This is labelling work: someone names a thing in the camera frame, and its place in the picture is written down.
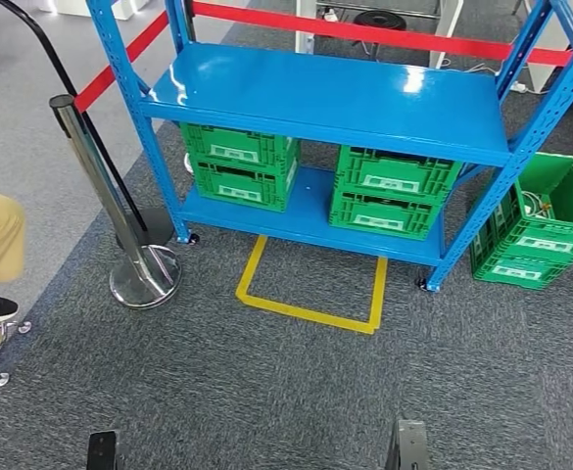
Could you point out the black stanchion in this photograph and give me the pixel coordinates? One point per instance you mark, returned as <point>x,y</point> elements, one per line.
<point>156,224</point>

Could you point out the white display plinth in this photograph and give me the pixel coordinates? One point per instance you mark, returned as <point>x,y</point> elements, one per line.
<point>95,8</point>

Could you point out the open green plastic crate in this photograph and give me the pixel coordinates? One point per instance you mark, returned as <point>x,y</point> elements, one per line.
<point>560,188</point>

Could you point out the white partition panel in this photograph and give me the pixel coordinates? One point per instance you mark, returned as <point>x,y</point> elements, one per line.
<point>543,78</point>

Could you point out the red barrier belt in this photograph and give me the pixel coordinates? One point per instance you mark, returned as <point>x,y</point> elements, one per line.
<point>315,29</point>
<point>119,61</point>

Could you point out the white desk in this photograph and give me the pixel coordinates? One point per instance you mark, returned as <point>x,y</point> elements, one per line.
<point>304,26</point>

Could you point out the black round stool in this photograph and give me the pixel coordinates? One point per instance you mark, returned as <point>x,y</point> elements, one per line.
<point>379,19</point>

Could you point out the chrome chair base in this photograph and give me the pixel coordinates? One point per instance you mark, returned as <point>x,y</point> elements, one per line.
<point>1,380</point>

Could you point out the blue metal shelf rack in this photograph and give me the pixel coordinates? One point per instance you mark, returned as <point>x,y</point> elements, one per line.
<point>315,97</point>

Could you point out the black-topped stanchion post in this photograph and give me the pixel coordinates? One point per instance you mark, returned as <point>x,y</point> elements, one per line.
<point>189,26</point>

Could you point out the chrome stanchion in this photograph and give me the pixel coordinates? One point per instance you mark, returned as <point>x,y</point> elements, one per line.
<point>144,279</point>

